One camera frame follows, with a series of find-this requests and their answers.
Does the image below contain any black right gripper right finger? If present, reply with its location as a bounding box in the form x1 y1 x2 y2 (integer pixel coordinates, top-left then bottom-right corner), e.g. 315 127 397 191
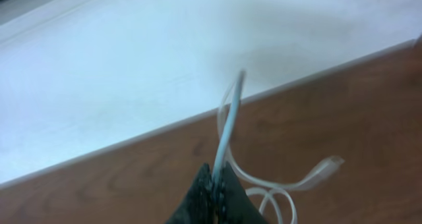
216 162 268 224

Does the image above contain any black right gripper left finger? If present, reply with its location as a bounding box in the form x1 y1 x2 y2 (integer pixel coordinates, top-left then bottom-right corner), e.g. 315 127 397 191
166 163 214 224

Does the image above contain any white USB cable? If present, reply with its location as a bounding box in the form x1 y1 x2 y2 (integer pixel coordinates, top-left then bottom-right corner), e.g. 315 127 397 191
210 69 346 224

